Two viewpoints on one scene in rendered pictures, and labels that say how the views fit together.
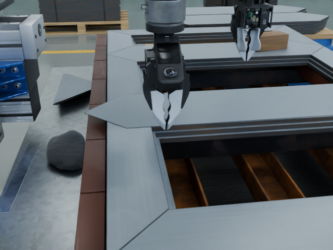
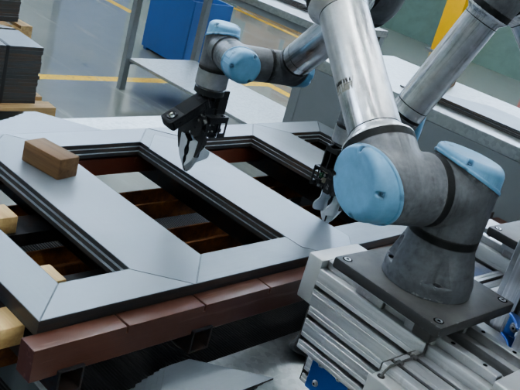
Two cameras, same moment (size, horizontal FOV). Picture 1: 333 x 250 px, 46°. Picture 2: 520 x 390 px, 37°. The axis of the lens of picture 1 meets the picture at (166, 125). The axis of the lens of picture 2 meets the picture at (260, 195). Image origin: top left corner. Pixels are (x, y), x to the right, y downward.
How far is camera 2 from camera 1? 2.42 m
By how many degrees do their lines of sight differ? 114
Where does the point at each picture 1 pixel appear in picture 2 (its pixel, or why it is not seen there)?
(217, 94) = (242, 201)
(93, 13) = not seen: outside the picture
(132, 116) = (330, 236)
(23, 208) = not seen: hidden behind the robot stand
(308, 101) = (210, 166)
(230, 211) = not seen: hidden behind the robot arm
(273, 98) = (220, 179)
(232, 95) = (235, 195)
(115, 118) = (343, 242)
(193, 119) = (300, 211)
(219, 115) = (280, 201)
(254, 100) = (234, 186)
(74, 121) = (264, 368)
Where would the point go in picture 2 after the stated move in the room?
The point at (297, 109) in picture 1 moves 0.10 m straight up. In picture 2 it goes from (231, 172) to (241, 138)
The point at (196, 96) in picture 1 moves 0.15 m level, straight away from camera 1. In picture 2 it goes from (259, 210) to (206, 212)
